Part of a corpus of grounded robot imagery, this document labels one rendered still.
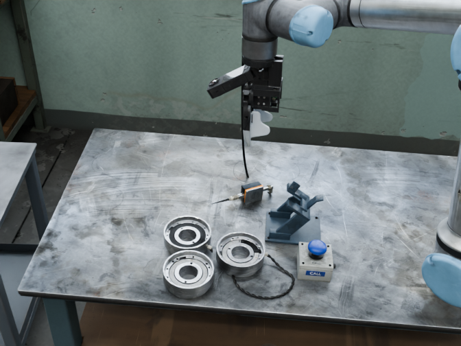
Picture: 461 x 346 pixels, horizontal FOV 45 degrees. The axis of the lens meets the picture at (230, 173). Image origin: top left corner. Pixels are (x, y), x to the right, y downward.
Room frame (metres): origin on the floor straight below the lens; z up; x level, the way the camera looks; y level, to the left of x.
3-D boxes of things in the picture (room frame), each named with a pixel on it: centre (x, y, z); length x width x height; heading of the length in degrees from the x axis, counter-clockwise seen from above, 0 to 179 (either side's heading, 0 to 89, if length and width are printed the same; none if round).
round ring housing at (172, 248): (0.89, 0.09, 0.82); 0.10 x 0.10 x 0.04
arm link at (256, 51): (1.09, -0.05, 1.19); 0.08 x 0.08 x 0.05
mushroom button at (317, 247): (0.84, -0.19, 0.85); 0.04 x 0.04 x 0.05
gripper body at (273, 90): (1.08, -0.06, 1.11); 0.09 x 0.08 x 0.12; 83
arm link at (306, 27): (1.04, -0.13, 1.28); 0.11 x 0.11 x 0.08; 47
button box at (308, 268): (0.83, -0.20, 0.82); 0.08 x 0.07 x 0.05; 88
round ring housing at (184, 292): (0.78, 0.07, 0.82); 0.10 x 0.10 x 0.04
